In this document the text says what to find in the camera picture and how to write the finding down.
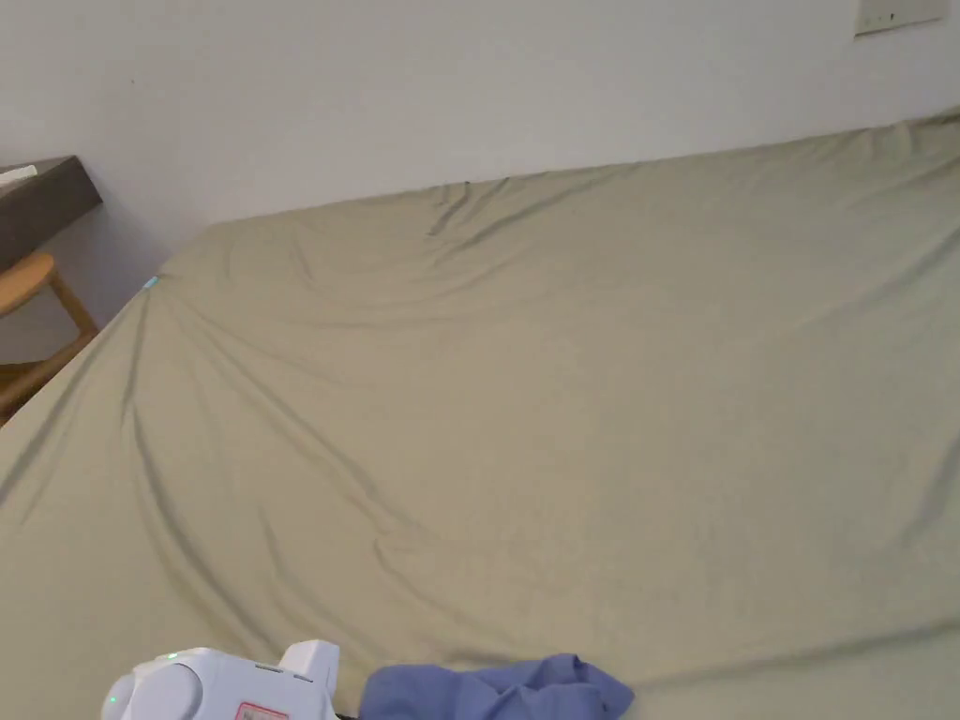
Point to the bed with beige sheet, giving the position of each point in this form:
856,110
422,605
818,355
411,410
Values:
525,390

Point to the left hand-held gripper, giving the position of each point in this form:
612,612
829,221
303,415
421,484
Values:
187,686

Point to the dark wooden desk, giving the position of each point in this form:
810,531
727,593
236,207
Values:
41,202

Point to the blue garment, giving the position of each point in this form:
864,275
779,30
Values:
510,694

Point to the white wall switch plate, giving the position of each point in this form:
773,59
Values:
896,15

